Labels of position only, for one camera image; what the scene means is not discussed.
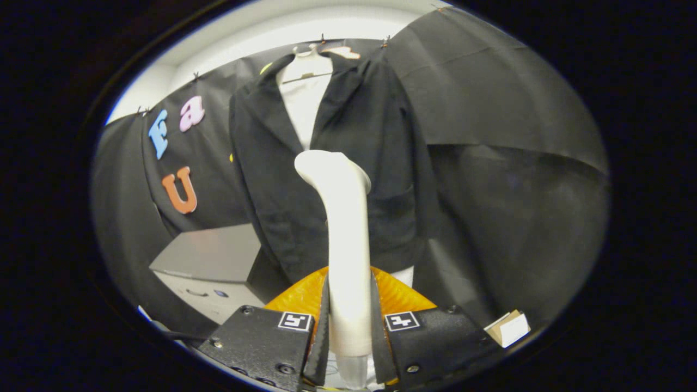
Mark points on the black backdrop cloth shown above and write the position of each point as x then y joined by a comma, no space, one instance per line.
517,218

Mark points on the grey drawer cabinet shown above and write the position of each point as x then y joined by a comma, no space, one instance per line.
212,253

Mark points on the white garment steamer head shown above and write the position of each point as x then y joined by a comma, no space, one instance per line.
348,245

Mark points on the cardboard box with white label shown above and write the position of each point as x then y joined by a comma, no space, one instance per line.
512,328

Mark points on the black jacket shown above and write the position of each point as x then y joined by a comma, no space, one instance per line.
370,136

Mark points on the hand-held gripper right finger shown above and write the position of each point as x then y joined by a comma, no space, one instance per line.
379,348

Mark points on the white mannequin torso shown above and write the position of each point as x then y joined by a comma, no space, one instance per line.
305,103

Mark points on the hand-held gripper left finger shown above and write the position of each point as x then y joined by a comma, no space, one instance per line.
321,348

